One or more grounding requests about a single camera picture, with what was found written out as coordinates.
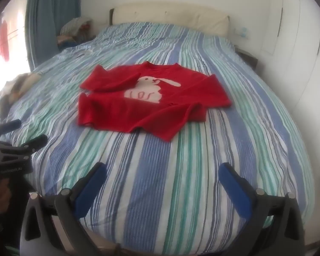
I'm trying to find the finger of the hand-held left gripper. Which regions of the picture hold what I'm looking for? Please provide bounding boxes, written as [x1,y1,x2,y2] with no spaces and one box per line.
[0,119,22,139]
[15,134,48,154]

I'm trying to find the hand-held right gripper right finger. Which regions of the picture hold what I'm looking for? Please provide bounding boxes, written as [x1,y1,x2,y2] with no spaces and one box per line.
[219,162,308,256]

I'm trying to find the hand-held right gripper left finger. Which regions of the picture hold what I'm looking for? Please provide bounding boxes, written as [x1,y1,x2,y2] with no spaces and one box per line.
[20,161,108,256]

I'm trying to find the red sweater with rabbit print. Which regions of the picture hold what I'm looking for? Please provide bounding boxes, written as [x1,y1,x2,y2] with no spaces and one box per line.
[77,61,232,142]

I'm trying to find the pile of checked clothes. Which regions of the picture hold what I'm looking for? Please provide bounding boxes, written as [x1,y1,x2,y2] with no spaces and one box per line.
[56,17,97,50]

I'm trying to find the beige crumpled cloth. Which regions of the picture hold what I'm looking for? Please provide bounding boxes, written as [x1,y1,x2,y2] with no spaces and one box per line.
[0,73,42,104]

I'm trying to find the blue green striped bedspread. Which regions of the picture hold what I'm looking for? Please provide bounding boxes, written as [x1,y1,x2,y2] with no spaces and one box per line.
[0,23,316,256]

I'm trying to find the red hanging garment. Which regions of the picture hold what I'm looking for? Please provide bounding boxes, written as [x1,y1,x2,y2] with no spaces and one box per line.
[0,16,10,61]

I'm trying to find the blue curtain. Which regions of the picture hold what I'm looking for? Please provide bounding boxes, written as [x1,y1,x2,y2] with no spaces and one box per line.
[25,0,83,70]

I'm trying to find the dark wooden nightstand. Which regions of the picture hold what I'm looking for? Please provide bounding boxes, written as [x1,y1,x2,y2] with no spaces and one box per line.
[235,45,259,71]

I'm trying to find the white wardrobe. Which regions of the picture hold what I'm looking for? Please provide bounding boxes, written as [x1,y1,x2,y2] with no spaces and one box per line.
[261,0,320,192]

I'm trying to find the cream padded headboard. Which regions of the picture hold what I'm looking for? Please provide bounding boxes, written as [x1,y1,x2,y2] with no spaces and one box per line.
[109,3,231,37]

